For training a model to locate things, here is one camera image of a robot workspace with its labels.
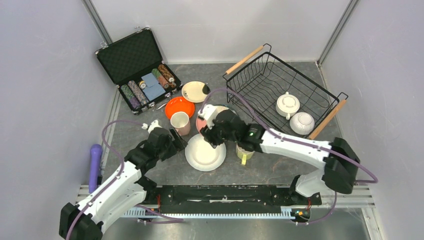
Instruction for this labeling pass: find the yellow green mug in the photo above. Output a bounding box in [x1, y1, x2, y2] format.
[235, 144, 255, 166]

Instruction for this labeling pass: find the pink and cream plate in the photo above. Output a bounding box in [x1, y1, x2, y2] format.
[195, 105, 237, 133]

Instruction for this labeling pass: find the cream plate with black spot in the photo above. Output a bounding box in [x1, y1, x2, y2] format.
[181, 81, 211, 103]

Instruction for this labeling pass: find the purple flashlight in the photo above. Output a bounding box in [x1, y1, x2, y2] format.
[88, 144, 103, 194]

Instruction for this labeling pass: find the black poker chip case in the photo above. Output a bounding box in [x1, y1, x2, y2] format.
[95, 27, 184, 115]

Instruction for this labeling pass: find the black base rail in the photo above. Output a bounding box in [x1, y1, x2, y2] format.
[132, 177, 322, 220]

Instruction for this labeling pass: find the white scalloped plate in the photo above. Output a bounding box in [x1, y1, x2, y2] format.
[184, 134, 227, 172]

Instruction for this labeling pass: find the orange plate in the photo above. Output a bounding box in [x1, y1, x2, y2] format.
[164, 96, 196, 119]

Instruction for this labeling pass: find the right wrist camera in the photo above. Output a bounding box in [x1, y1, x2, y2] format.
[197, 104, 219, 129]

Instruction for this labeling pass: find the blue card deck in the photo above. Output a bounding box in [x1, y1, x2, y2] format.
[141, 73, 166, 101]

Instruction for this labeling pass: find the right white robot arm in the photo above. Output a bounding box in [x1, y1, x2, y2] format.
[198, 105, 359, 204]

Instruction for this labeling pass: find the pink mug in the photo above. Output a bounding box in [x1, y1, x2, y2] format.
[170, 111, 191, 136]

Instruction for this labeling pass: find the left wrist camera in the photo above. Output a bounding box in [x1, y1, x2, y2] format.
[141, 119, 162, 134]

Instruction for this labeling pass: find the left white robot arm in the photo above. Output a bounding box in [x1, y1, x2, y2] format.
[58, 127, 188, 240]

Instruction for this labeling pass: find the white cup with handle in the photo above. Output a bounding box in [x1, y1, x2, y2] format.
[275, 92, 300, 120]

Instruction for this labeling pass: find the black wire dish rack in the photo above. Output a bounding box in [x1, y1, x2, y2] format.
[222, 43, 349, 139]

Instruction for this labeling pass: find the white bowl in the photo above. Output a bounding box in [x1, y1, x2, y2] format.
[289, 112, 315, 136]

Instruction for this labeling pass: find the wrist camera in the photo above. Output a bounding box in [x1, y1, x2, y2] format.
[141, 119, 162, 134]
[197, 104, 219, 129]

